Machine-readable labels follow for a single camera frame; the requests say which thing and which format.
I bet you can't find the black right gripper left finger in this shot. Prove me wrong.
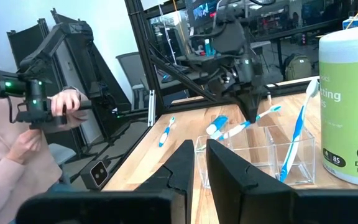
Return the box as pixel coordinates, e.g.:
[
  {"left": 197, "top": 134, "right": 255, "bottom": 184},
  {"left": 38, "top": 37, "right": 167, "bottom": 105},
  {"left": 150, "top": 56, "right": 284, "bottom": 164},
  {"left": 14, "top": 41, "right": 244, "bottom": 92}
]
[{"left": 135, "top": 139, "right": 196, "bottom": 224}]

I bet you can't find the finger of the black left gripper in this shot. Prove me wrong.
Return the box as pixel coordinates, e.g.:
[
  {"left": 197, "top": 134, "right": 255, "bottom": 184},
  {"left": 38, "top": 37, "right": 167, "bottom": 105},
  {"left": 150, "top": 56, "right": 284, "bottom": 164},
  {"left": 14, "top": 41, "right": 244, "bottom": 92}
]
[
  {"left": 236, "top": 90, "right": 252, "bottom": 122},
  {"left": 249, "top": 88, "right": 264, "bottom": 124}
]

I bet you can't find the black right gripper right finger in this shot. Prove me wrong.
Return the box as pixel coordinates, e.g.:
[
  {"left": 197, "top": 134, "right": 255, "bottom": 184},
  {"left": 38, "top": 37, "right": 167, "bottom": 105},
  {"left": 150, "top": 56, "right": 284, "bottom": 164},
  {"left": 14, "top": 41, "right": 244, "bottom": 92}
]
[{"left": 206, "top": 138, "right": 295, "bottom": 224}]

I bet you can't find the blue white toothbrush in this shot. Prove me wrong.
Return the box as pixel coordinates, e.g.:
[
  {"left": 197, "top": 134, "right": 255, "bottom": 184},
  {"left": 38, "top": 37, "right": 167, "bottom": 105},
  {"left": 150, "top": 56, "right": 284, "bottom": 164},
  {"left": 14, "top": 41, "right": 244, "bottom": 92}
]
[
  {"left": 278, "top": 78, "right": 320, "bottom": 184},
  {"left": 158, "top": 116, "right": 177, "bottom": 148},
  {"left": 218, "top": 105, "right": 282, "bottom": 141}
]

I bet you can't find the blue toothpaste tube white cap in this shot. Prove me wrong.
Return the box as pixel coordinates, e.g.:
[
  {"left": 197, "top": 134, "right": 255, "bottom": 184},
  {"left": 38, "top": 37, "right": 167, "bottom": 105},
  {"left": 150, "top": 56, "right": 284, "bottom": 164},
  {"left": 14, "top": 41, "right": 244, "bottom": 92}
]
[{"left": 205, "top": 114, "right": 229, "bottom": 136}]

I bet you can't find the clear acrylic organizer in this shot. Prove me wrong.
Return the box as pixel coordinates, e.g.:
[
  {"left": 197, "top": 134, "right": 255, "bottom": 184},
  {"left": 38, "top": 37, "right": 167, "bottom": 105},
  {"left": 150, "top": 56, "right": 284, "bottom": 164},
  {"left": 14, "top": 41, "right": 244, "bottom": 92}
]
[{"left": 194, "top": 124, "right": 316, "bottom": 190}]

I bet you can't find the olive backpack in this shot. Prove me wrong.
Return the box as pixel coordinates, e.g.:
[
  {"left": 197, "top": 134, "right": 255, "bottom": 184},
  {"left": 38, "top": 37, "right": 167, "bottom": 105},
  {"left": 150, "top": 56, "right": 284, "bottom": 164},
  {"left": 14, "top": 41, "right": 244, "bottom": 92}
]
[{"left": 283, "top": 53, "right": 313, "bottom": 81}]

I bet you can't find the green white wipes canister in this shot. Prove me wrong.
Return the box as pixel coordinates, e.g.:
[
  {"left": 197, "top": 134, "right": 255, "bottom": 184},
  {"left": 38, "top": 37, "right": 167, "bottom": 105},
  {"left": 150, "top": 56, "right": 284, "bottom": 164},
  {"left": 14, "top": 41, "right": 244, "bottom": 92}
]
[{"left": 318, "top": 23, "right": 358, "bottom": 189}]

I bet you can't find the grey office chair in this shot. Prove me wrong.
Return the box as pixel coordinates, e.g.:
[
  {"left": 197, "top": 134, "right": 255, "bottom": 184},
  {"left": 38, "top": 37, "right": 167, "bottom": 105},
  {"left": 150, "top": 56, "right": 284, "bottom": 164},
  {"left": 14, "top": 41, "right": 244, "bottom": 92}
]
[{"left": 115, "top": 51, "right": 152, "bottom": 110}]

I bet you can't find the person's hand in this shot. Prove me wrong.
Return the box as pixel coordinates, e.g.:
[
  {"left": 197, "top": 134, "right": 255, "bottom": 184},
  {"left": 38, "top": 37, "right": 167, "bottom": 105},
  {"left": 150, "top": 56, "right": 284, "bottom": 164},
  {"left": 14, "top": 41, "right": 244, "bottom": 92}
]
[
  {"left": 50, "top": 88, "right": 90, "bottom": 127},
  {"left": 5, "top": 128, "right": 44, "bottom": 165}
]

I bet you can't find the silver aluminium bracket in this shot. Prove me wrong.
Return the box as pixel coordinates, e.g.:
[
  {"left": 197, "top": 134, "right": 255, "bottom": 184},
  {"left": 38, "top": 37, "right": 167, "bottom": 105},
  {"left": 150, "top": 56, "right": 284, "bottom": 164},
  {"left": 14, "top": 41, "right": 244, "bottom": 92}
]
[{"left": 147, "top": 89, "right": 157, "bottom": 128}]

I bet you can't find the small black camera box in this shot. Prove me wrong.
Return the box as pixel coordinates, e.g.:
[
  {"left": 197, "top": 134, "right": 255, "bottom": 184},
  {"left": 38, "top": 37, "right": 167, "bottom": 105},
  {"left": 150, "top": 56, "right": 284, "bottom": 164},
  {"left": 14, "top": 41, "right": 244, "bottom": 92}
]
[{"left": 80, "top": 160, "right": 111, "bottom": 190}]

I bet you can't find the black aluminium frame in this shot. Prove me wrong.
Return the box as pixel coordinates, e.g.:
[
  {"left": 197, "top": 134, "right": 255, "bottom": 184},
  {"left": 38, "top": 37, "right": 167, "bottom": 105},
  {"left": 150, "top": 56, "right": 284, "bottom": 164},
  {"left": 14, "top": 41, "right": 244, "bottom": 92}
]
[{"left": 103, "top": 0, "right": 319, "bottom": 190}]

